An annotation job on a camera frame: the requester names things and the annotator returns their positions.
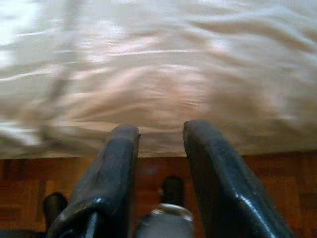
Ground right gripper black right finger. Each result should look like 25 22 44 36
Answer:
183 119 295 238

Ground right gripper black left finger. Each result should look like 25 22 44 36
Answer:
47 126 139 238

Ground grey floral bed sheet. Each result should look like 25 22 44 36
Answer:
0 0 317 159

